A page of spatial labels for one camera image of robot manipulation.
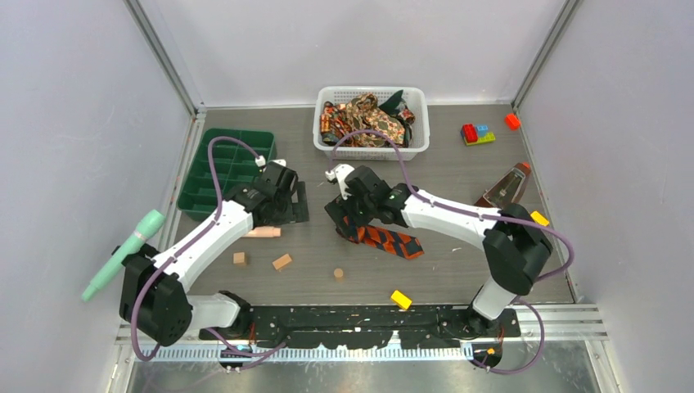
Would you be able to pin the small wooden cube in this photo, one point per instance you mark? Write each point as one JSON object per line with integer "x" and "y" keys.
{"x": 240, "y": 259}

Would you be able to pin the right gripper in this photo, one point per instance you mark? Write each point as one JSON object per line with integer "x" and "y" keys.
{"x": 340, "y": 208}

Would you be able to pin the dark green tie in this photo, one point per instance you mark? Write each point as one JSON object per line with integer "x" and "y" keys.
{"x": 392, "y": 104}

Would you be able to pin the red toy brick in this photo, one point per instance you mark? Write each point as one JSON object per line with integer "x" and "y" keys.
{"x": 512, "y": 121}

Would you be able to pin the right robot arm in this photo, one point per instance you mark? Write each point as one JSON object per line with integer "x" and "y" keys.
{"x": 516, "y": 250}

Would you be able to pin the yellow toy brick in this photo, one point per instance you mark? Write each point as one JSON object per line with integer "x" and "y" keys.
{"x": 539, "y": 218}
{"x": 401, "y": 300}

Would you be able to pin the mint green microphone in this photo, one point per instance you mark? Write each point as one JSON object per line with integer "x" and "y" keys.
{"x": 147, "y": 227}

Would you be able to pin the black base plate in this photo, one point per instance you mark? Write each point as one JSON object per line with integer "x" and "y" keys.
{"x": 361, "y": 327}

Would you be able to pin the floral patterned tie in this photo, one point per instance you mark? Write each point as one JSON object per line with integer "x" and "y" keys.
{"x": 361, "y": 114}

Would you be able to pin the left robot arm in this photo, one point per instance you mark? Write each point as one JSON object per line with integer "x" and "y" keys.
{"x": 155, "y": 299}

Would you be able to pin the wooden cylinder peg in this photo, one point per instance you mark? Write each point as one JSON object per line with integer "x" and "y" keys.
{"x": 264, "y": 232}

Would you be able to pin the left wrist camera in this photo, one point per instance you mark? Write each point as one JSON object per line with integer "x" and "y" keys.
{"x": 262, "y": 162}

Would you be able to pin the small wooden block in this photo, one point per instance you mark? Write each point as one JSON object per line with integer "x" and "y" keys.
{"x": 282, "y": 262}

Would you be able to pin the brown wooden metronome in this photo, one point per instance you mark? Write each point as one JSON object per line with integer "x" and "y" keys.
{"x": 508, "y": 189}

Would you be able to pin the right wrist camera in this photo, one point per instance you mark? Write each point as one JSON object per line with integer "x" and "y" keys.
{"x": 338, "y": 175}

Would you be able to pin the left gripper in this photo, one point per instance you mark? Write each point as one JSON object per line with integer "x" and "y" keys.
{"x": 295, "y": 211}

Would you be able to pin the stacked lego bricks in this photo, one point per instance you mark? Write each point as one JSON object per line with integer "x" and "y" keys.
{"x": 476, "y": 134}

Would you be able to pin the orange navy striped tie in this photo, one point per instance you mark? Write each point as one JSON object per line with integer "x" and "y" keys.
{"x": 383, "y": 239}

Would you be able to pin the green compartment tray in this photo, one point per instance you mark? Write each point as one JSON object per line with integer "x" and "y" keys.
{"x": 230, "y": 163}

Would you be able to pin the white plastic basket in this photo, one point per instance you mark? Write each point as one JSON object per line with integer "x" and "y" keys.
{"x": 416, "y": 102}

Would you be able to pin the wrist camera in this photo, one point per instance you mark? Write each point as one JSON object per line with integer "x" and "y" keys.
{"x": 262, "y": 162}
{"x": 338, "y": 175}

